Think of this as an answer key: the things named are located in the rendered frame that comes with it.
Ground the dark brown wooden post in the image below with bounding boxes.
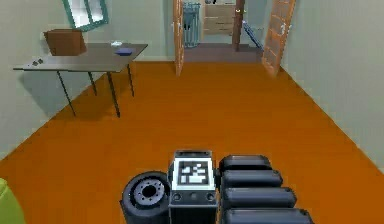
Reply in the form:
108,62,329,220
232,0,246,52

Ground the light wooden chest of drawers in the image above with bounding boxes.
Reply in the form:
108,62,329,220
203,2,236,36

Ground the brown cardboard box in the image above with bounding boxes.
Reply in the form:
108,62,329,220
43,28,88,57

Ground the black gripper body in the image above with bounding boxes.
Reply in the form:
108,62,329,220
119,170,172,224

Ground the teal framed window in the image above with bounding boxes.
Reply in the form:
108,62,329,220
61,0,110,32

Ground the blue slanted bar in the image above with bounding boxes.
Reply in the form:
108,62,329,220
242,20,264,51

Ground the teal slatted chair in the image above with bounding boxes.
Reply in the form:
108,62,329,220
182,1,202,49

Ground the grey table with black legs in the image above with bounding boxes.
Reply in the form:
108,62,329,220
13,42,149,119

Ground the lime green cushion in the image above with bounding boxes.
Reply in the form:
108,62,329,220
0,178,27,224

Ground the blue flat dish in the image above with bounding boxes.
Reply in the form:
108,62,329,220
114,47,136,56

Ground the orange wooden room door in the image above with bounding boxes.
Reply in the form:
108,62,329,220
172,0,185,77
261,0,297,78

